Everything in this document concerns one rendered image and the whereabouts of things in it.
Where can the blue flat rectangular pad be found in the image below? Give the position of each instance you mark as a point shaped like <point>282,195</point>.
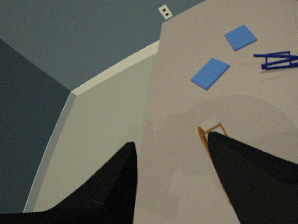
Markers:
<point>240,37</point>
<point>210,73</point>

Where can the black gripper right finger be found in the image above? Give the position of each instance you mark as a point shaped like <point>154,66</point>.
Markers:
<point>263,189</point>

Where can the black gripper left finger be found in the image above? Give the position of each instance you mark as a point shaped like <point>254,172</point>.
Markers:
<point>108,197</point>

